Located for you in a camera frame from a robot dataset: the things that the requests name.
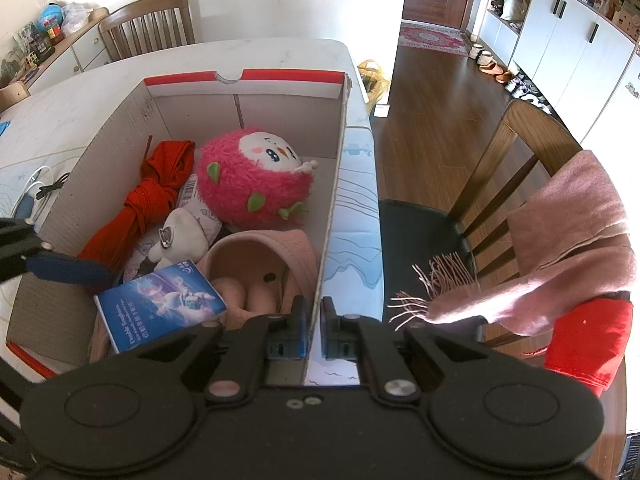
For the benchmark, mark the wooden storage box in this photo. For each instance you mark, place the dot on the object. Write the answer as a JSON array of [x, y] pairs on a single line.
[[12, 94]]

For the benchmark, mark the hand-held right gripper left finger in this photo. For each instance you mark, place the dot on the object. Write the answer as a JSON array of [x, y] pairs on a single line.
[[298, 330]]

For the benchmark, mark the beige tote bag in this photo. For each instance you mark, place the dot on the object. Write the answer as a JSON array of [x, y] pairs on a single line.
[[512, 7]]

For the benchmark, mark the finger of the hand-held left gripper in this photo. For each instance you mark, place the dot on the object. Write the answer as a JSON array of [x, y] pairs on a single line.
[[65, 268], [9, 390]]

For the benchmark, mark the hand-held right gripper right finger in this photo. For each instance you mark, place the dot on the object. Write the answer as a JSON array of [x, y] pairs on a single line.
[[327, 330]]

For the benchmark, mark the white sideboard with wooden top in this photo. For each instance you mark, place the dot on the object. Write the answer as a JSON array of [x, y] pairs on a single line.
[[85, 45]]

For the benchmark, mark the row of shoes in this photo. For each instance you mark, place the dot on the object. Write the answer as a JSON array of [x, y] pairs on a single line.
[[515, 82]]

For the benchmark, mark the white paper card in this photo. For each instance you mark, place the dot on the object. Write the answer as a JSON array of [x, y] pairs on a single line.
[[381, 110]]

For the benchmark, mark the red patterned rug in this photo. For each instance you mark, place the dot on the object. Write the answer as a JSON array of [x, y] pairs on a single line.
[[430, 37]]

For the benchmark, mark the red and white cardboard box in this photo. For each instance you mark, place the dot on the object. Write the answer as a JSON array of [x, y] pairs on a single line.
[[75, 200]]

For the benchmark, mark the white hallway cabinet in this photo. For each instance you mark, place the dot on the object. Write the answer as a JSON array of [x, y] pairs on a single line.
[[565, 40]]

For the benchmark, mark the pink round plush toy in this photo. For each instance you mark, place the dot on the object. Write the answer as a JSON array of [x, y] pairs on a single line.
[[235, 180]]

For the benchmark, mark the pink fringed scarf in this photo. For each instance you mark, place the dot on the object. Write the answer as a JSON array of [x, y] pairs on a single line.
[[565, 240]]

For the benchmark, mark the wooden chair with black seat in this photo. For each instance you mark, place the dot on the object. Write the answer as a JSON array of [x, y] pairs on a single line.
[[525, 130]]

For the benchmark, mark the blue tissue pack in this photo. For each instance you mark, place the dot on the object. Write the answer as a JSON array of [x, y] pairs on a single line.
[[160, 300]]

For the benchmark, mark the white printed mask packet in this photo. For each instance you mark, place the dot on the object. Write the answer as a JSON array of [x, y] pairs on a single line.
[[191, 191]]

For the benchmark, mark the red garment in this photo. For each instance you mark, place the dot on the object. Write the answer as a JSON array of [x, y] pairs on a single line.
[[590, 340]]

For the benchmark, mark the printed cardboard box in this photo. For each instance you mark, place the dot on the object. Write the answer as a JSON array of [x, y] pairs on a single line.
[[627, 15]]

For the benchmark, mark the blue globe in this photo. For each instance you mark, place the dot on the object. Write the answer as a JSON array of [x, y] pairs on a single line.
[[50, 15]]

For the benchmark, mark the small white plush toy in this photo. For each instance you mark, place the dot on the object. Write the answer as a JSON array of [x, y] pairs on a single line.
[[182, 237]]

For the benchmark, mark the pink fabric hat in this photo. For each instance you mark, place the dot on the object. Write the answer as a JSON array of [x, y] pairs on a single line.
[[250, 255]]

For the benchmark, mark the red cloth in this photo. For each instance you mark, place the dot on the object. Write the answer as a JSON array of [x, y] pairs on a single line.
[[140, 205]]

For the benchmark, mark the dark red jar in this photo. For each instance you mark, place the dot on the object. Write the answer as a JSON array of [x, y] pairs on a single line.
[[56, 35]]

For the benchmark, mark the yellow plastic bag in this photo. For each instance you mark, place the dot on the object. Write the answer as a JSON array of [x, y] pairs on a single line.
[[374, 82]]

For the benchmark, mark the wooden slatted chair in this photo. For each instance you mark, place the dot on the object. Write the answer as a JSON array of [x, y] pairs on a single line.
[[145, 5]]

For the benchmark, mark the blue rubber glove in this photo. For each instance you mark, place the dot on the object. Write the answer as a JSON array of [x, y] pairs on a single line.
[[4, 127]]

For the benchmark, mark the clear plastic bag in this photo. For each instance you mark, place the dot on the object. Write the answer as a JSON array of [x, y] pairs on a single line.
[[76, 17]]

